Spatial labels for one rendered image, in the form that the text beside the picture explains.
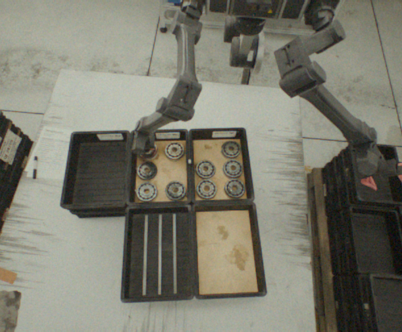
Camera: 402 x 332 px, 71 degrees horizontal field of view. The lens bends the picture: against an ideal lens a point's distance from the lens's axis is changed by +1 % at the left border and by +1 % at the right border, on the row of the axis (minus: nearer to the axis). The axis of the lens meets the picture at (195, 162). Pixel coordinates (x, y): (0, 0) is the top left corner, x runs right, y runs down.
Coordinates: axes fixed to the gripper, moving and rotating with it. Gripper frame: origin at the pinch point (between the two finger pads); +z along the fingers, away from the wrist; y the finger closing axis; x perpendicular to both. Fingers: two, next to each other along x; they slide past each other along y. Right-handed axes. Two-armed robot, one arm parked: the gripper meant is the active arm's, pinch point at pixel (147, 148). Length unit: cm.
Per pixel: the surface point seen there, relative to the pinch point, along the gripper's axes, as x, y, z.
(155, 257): -53, 5, 5
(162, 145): 4.2, 7.0, 6.3
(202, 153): -0.9, 29.1, 6.6
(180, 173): -12.1, 17.0, 6.0
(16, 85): 110, -142, 90
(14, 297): -69, -62, 15
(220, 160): -4.9, 38.1, 6.6
